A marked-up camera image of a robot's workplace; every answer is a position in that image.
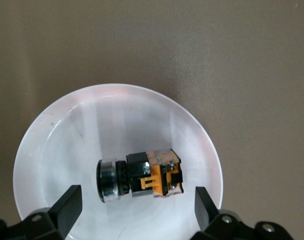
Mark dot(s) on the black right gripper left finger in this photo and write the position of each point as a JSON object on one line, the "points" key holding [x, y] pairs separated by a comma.
{"points": [[62, 215]]}

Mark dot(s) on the round pink plate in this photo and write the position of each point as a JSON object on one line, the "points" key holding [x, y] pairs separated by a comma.
{"points": [[67, 140]]}

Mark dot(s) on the orange and black push-button switch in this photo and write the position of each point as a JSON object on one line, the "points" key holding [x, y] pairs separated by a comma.
{"points": [[141, 172]]}

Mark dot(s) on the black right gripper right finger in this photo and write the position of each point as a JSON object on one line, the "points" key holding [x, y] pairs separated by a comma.
{"points": [[206, 215]]}

